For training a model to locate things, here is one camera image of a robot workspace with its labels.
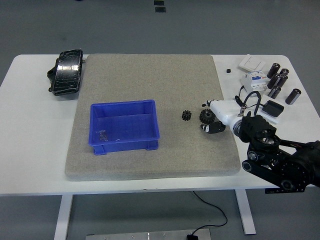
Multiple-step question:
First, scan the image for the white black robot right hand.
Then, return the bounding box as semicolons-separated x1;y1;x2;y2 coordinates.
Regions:
199;98;245;135

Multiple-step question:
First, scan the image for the large black gear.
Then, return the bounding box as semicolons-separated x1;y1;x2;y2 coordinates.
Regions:
199;108;215;125

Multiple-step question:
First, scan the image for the white flat box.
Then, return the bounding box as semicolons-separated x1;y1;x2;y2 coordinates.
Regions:
257;94;281;125

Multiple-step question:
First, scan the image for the blue plastic box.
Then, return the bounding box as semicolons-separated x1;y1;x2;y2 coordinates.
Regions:
88;99;160;156

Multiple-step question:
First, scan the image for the white circuit breaker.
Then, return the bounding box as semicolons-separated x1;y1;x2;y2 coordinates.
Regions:
240;69;270;94

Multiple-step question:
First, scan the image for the black power adapter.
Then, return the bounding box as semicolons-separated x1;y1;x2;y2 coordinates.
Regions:
263;99;285;118

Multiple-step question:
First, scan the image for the grey-brown mat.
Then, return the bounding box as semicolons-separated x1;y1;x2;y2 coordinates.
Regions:
64;53;242;182

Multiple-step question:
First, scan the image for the black table control panel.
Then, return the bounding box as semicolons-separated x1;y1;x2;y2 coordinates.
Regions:
265;188;305;195

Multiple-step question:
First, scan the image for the white table leg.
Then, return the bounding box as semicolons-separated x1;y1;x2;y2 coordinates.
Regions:
234;189;257;235
53;194;74;240

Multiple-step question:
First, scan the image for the black tape-wrapped device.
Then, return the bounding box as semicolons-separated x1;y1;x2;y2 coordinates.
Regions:
46;48;84;97

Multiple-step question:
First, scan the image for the thin black adapter cord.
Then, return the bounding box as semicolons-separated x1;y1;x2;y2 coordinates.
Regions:
234;85;245;100

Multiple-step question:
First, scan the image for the white wall switch panel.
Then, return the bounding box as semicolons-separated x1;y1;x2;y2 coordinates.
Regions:
238;53;266;72

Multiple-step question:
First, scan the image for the black floor cable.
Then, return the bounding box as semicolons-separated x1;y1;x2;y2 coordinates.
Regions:
192;191;228;236

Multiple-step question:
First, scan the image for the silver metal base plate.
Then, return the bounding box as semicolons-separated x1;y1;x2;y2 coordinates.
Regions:
86;228;211;240

